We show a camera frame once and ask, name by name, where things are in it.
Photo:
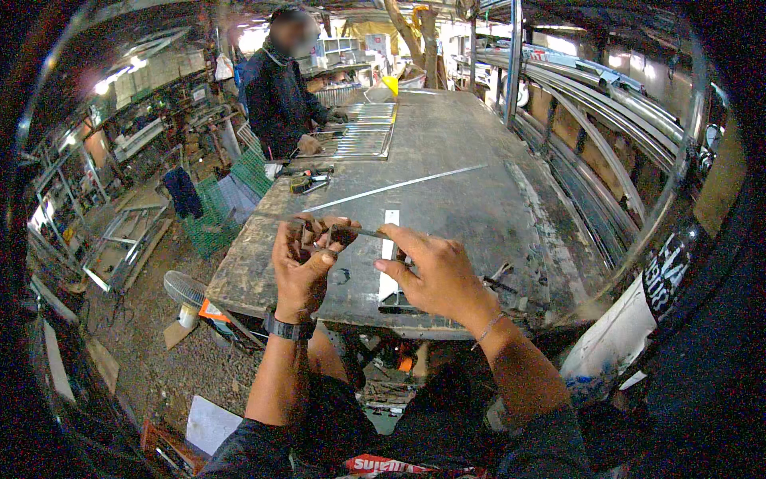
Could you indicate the person's right hand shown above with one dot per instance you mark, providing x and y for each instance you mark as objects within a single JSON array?
[{"x": 446, "y": 281}]

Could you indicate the person's left hand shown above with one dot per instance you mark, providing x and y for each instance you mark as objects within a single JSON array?
[{"x": 296, "y": 281}]

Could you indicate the thin metal rod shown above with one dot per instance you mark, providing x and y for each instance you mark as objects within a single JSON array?
[{"x": 365, "y": 232}]

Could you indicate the black wrist watch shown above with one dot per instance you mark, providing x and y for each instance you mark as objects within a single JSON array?
[{"x": 288, "y": 328}]

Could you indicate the small metal scraps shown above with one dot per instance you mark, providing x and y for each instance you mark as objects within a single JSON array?
[{"x": 498, "y": 278}]

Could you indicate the short white metal strip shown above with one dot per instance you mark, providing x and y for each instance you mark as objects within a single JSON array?
[{"x": 389, "y": 278}]

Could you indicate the orange box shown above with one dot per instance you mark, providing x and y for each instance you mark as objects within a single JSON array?
[{"x": 212, "y": 311}]

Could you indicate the long thin metal strip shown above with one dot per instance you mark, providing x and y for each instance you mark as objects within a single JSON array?
[{"x": 395, "y": 187}]

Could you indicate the white fan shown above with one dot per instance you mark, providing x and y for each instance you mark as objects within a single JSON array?
[{"x": 184, "y": 288}]

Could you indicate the dark cloth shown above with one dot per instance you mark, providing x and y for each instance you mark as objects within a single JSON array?
[{"x": 182, "y": 191}]

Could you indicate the person's body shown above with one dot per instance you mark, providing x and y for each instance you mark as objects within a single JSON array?
[{"x": 383, "y": 431}]

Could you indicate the white paper sheet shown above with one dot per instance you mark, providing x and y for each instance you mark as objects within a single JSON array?
[{"x": 210, "y": 424}]

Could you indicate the white sack with black print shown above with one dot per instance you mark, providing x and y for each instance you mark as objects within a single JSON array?
[{"x": 622, "y": 323}]

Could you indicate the yellow funnel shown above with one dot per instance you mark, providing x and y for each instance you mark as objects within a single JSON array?
[{"x": 391, "y": 84}]

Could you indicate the stack of long metal tubes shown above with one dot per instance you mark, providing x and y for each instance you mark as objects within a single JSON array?
[{"x": 598, "y": 120}]

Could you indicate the upright metal pole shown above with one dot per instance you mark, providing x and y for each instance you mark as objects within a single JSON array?
[{"x": 513, "y": 60}]

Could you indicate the tree trunk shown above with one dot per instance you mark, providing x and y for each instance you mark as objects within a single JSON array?
[{"x": 419, "y": 42}]

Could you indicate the cluttered metal shelf rack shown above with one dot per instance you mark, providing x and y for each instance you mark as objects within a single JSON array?
[{"x": 72, "y": 191}]

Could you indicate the small square metal frame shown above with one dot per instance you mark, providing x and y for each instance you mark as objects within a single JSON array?
[{"x": 404, "y": 304}]

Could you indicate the metal grille frame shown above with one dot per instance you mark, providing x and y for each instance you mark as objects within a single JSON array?
[{"x": 365, "y": 132}]

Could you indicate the metal frame on ground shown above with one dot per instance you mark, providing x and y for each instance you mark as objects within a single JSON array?
[{"x": 122, "y": 248}]

